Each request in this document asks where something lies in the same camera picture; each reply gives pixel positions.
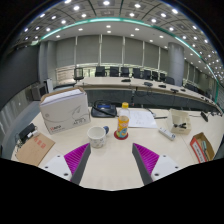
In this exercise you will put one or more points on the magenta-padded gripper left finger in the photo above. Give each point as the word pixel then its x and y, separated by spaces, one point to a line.
pixel 75 160

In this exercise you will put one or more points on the black desk microphones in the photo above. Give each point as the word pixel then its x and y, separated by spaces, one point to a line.
pixel 148 84

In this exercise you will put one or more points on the small open white box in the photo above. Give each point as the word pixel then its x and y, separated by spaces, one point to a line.
pixel 178 116

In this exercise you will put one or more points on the ceiling lights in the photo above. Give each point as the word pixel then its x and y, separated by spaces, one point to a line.
pixel 106 3

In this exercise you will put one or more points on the white patterned mug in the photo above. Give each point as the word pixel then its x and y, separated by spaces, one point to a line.
pixel 96 136

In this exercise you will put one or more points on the white printed paper sheet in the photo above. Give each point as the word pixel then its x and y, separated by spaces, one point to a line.
pixel 143 119

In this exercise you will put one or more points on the white cardboard paper box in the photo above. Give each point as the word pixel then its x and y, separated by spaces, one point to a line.
pixel 65 110

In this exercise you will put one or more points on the brown paper envelope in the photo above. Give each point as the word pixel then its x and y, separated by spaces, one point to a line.
pixel 35 148

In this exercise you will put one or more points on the long curved conference desk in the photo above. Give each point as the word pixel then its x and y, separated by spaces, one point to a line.
pixel 110 81

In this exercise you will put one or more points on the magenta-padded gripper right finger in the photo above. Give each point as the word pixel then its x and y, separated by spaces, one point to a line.
pixel 148 160

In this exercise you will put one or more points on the yellow-capped orange-label drink bottle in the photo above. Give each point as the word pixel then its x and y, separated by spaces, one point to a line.
pixel 122 125

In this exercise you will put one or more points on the black office chairs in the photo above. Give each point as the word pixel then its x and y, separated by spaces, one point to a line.
pixel 115 71

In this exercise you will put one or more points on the black power adapter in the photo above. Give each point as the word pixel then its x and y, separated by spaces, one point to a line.
pixel 26 130

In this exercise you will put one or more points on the shallow brown red-sided box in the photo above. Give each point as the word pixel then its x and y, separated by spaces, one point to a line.
pixel 200 148

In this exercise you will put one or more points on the flat round red coaster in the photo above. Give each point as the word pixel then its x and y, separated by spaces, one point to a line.
pixel 115 135

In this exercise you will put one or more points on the white power strip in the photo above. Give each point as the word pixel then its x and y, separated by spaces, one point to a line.
pixel 166 133

